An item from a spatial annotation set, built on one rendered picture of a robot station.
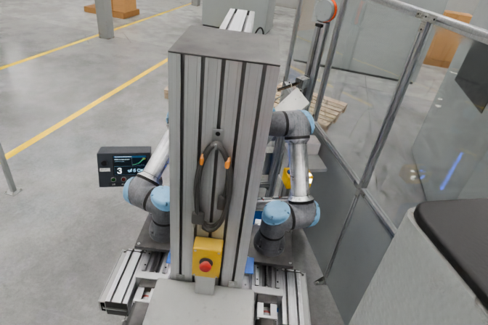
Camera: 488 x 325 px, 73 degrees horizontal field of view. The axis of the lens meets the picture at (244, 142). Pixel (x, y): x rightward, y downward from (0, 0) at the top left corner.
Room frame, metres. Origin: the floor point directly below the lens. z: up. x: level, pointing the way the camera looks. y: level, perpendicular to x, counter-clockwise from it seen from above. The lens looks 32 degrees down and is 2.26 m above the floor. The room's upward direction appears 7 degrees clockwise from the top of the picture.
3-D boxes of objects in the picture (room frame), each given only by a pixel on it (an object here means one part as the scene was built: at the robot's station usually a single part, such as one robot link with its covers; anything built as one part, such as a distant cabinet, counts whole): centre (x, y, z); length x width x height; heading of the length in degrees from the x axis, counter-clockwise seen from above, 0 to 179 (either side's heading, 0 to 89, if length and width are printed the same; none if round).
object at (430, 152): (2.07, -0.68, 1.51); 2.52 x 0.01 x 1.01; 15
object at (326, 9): (2.45, -0.44, 1.88); 0.16 x 0.07 x 0.16; 50
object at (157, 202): (1.07, 0.32, 1.20); 0.13 x 0.12 x 0.14; 69
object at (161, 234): (1.07, 0.31, 1.09); 0.15 x 0.15 x 0.10
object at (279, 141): (2.11, -0.27, 0.58); 0.09 x 0.05 x 1.15; 15
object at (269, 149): (2.20, -0.25, 0.73); 0.15 x 0.09 x 0.22; 105
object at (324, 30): (2.45, -0.44, 0.90); 0.08 x 0.06 x 1.80; 50
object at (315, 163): (2.15, -0.48, 0.85); 0.36 x 0.24 x 0.03; 15
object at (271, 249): (1.07, -0.18, 1.09); 0.15 x 0.15 x 0.10
